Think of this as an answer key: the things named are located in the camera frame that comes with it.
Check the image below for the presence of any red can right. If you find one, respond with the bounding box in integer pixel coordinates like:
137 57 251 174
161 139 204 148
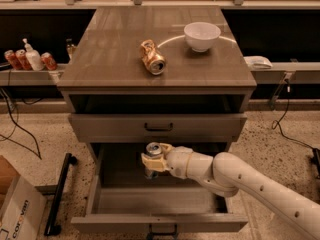
41 52 57 70

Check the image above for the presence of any cardboard box with logo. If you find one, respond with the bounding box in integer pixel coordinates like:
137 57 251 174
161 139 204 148
0 156 46 240

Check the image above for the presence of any red can far left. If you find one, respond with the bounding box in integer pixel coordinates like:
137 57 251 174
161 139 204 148
4 50 22 70

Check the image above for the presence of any small dark bottle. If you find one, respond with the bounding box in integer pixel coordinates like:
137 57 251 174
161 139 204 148
66 39 76 59

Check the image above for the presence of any red can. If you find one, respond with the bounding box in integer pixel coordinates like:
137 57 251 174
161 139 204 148
41 52 57 70
15 49 32 70
4 50 22 70

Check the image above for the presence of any white folded cloth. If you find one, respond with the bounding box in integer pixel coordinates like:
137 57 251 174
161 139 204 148
244 56 273 69

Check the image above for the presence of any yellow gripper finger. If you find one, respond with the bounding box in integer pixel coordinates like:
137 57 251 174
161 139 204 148
141 153 169 172
160 143 173 156

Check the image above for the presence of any blue silver redbull can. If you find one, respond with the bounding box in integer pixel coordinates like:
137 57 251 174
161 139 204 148
144 142 163 179

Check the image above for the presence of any white pump bottle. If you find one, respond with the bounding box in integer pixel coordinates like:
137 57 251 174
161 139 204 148
22 38 44 71

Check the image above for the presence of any black cable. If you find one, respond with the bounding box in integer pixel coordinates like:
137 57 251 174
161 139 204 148
270 80 320 178
0 87 43 161

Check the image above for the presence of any grey drawer cabinet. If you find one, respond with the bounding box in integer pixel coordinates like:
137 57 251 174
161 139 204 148
56 5 258 148

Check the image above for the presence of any white bowl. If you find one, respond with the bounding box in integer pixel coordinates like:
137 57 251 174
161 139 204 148
184 22 221 52

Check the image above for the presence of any crushed gold can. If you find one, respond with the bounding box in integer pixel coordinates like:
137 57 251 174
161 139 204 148
140 39 166 75

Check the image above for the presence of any open lower grey drawer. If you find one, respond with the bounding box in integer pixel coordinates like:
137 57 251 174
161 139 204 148
71 143 248 240

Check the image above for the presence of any upper grey drawer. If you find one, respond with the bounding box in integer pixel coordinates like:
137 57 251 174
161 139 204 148
69 114 246 143

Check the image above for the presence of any grey left shelf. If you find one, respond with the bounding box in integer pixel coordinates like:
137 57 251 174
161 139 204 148
0 64 67 87

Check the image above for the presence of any black bar on floor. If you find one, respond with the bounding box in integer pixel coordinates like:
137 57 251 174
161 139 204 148
44 153 77 236

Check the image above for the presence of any black cable left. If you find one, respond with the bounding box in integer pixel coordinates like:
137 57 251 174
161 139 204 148
0 87 43 161

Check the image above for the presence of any black cable right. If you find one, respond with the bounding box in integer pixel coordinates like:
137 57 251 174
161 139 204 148
270 80 320 178

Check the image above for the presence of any grey shelf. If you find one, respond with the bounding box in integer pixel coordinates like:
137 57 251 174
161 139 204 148
0 64 67 87
252 62 320 84

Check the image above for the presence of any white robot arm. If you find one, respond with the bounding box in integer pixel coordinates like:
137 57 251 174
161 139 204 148
141 142 320 240

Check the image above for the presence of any grey right shelf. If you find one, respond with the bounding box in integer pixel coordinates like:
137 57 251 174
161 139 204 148
252 62 320 84

